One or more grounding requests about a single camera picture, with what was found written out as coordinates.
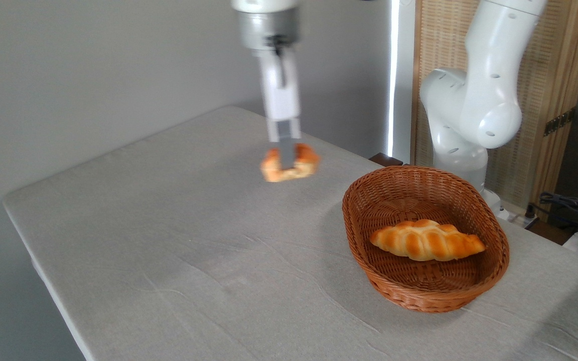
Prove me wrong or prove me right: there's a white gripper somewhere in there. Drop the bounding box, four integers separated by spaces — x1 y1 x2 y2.
258 47 303 171

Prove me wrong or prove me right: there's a round swirled bread roll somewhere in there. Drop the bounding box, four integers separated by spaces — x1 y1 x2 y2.
260 143 321 183

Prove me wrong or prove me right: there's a long twisted bread loaf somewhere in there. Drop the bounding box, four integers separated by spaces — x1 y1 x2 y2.
369 219 487 262

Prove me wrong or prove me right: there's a dark brown wooden furniture corner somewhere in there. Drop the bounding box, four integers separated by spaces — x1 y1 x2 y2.
369 153 404 167

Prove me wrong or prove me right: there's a grey tablecloth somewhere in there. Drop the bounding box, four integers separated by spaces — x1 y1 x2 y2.
2 105 578 361

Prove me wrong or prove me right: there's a brown wicker basket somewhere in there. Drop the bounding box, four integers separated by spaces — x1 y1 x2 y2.
342 165 510 314

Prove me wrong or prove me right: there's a white power strip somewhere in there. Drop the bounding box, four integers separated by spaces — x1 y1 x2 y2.
511 203 539 229

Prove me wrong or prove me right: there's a black metal screen hinge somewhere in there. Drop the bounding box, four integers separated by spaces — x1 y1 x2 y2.
544 108 576 137

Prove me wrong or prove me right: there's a wooden woven folding screen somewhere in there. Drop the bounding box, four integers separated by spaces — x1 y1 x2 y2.
411 0 578 209

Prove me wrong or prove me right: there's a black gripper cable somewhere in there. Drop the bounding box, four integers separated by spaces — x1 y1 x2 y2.
268 34 291 89

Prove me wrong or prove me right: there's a black cable bundle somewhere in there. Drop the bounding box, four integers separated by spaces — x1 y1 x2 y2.
539 192 578 237

